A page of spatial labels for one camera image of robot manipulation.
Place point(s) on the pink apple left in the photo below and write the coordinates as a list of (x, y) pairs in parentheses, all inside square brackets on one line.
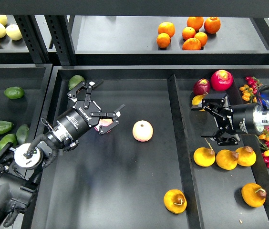
[(103, 122)]

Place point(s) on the black left tray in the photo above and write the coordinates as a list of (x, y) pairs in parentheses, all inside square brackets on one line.
[(33, 79)]

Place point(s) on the black centre tray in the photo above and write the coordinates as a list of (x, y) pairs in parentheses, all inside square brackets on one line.
[(113, 181)]

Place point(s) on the orange right middle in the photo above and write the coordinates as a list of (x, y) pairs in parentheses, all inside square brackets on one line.
[(202, 37)]

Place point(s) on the green avocado upper left tray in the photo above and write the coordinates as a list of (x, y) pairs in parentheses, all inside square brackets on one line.
[(14, 92)]

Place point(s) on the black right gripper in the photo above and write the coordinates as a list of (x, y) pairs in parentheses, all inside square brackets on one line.
[(239, 118)]

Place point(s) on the big red apple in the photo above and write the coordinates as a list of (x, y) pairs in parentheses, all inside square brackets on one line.
[(221, 80)]

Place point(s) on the green avocado at tray wall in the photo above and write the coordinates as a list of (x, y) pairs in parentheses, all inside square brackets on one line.
[(22, 134)]

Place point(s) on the black shelf frame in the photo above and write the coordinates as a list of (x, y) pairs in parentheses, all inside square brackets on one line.
[(255, 9)]

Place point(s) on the orange front bottom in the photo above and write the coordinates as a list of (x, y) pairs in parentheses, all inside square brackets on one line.
[(191, 44)]

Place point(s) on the orange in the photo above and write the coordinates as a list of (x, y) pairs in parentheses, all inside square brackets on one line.
[(167, 27), (163, 40), (195, 22), (212, 25), (191, 44), (202, 37)]

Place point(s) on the green avocado at tray corner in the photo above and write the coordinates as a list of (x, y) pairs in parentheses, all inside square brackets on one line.
[(74, 81)]

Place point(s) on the pale pink apple centre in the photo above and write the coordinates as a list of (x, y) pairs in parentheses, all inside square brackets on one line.
[(142, 131)]

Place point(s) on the black tray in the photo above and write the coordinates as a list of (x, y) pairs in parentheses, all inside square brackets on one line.
[(113, 181), (33, 79)]

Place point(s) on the upper cherry tomato bunch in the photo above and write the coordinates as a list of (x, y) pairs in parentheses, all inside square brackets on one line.
[(255, 91)]

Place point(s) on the orange centre small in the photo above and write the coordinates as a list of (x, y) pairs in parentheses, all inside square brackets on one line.
[(188, 32)]

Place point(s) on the orange top middle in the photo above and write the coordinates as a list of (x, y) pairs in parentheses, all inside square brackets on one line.
[(195, 22)]

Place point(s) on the orange far left bottom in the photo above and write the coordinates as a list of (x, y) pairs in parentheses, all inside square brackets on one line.
[(163, 40)]

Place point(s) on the dark red small apple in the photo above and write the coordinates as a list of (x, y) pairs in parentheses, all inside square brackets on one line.
[(201, 87)]

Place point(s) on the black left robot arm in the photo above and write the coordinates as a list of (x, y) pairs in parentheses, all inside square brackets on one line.
[(21, 165)]

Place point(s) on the orange far left top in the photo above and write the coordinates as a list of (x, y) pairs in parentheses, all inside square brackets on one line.
[(167, 27)]

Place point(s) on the orange top right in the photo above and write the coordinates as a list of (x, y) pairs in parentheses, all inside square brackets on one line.
[(212, 25)]

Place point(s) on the light green avocado left tray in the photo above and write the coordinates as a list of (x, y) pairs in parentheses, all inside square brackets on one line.
[(9, 138)]

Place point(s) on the pale yellow pear right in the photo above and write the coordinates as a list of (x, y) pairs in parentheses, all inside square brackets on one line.
[(13, 32)]

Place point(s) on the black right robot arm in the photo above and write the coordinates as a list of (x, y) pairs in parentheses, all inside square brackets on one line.
[(261, 118)]

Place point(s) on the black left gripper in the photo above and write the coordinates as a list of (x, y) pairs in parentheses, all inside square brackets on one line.
[(84, 114)]

